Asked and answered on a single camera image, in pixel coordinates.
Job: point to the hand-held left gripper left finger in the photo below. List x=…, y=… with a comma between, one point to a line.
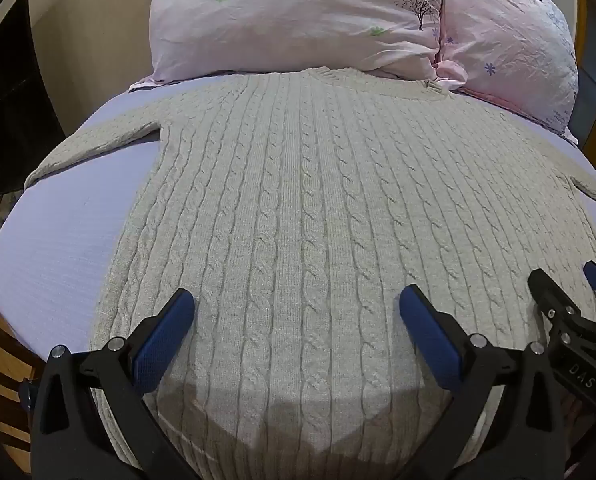
x=164, y=342

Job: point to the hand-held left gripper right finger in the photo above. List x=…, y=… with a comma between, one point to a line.
x=430, y=341

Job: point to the pink floral pillow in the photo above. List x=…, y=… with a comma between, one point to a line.
x=288, y=25
x=508, y=40

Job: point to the dark cabinet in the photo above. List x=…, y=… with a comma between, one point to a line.
x=13, y=110

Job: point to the wooden bed frame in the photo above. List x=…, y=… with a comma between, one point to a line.
x=3, y=390

